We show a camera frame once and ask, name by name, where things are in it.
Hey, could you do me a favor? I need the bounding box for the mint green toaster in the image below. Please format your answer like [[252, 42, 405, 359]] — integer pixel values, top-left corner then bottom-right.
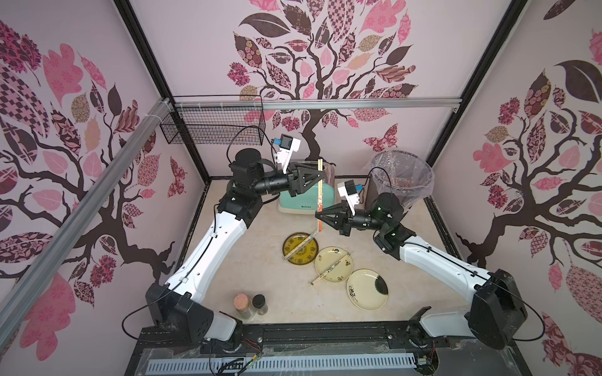
[[277, 162, 337, 216]]

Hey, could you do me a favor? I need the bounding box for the wrapped chopsticks panda wrapper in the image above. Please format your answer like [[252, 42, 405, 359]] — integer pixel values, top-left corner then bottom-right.
[[310, 253, 351, 286]]

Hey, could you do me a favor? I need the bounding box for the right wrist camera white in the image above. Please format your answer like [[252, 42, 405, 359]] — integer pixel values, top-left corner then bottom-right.
[[337, 180, 364, 216]]

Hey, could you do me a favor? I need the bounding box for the clear plastic bin liner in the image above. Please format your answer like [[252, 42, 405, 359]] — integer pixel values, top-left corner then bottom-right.
[[367, 149, 436, 215]]

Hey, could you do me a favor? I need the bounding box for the white slotted cable duct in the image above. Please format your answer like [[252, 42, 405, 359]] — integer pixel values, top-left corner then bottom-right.
[[142, 353, 417, 375]]

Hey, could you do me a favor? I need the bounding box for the aluminium frame bar left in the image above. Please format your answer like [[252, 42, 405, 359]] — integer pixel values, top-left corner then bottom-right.
[[1, 98, 172, 346]]

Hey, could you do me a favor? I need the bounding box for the aluminium frame bar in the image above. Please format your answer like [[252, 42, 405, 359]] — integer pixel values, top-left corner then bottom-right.
[[175, 97, 462, 111], [1, 98, 172, 346]]

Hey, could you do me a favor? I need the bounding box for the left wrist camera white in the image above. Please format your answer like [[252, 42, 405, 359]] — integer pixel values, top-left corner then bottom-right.
[[274, 134, 301, 172]]

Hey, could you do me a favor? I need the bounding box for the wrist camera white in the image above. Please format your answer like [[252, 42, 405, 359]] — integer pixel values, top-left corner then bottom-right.
[[274, 134, 301, 172], [337, 180, 364, 216]]

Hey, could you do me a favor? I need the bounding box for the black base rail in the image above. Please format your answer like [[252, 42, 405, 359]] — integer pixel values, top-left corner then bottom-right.
[[125, 321, 531, 375]]

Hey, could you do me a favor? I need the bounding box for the black wire wall basket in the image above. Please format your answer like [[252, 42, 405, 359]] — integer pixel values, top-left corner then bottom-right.
[[160, 94, 267, 146]]

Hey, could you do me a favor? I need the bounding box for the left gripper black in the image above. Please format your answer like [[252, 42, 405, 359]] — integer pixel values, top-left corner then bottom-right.
[[253, 160, 325, 197]]

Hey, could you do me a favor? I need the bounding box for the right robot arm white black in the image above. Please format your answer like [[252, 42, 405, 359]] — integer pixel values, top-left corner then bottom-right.
[[315, 194, 528, 350]]

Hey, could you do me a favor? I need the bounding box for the aluminium frame bar rear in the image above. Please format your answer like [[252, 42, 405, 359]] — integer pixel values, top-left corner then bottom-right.
[[175, 97, 462, 111]]

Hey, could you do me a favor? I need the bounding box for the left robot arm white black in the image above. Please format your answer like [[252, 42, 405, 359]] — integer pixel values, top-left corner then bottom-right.
[[146, 148, 325, 343]]

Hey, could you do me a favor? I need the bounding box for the black lid spice jar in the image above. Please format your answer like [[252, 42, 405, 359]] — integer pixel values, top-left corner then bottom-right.
[[252, 294, 268, 316]]

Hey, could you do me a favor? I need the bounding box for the cream plate with calligraphy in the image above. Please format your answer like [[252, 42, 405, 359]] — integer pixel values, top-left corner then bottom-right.
[[314, 247, 354, 283]]

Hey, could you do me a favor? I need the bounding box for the yellow patterned plate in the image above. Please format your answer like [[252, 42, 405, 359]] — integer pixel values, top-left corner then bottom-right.
[[282, 232, 319, 266]]

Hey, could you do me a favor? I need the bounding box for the pink lid spice jar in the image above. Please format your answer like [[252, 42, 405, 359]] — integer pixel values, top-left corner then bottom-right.
[[233, 293, 254, 320]]

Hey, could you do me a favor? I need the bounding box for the black mesh trash bin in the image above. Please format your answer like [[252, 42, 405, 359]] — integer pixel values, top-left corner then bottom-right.
[[364, 149, 434, 227]]

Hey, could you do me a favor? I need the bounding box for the cream plate with green patch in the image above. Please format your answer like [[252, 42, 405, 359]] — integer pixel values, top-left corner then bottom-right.
[[346, 269, 389, 311]]

